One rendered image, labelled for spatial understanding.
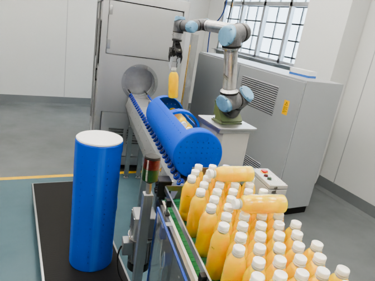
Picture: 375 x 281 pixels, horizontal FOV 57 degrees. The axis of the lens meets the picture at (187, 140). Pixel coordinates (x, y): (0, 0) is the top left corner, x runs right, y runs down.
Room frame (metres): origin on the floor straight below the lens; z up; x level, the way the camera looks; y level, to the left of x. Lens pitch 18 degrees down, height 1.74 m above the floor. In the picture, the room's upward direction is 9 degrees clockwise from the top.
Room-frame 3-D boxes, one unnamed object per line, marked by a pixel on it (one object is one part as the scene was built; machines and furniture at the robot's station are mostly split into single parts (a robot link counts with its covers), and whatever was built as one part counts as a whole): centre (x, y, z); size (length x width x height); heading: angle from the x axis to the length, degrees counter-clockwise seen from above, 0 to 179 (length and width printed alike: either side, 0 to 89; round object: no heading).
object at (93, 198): (1.96, 0.53, 0.59); 0.28 x 0.28 x 0.88
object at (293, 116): (4.28, -0.69, 0.72); 2.15 x 0.54 x 1.45; 29
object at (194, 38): (3.22, 0.08, 0.85); 0.06 x 0.06 x 1.70; 19
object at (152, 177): (1.22, 0.12, 1.18); 0.06 x 0.06 x 0.05
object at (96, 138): (1.96, 0.53, 1.03); 0.28 x 0.28 x 0.01
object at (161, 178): (1.59, 0.08, 0.95); 0.10 x 0.07 x 0.10; 109
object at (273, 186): (1.60, -0.43, 1.05); 0.20 x 0.10 x 0.10; 19
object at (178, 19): (2.49, 0.18, 1.75); 0.09 x 0.08 x 0.11; 45
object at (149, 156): (1.22, 0.12, 1.18); 0.06 x 0.06 x 0.16
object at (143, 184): (2.67, 0.32, 0.31); 0.06 x 0.06 x 0.63; 19
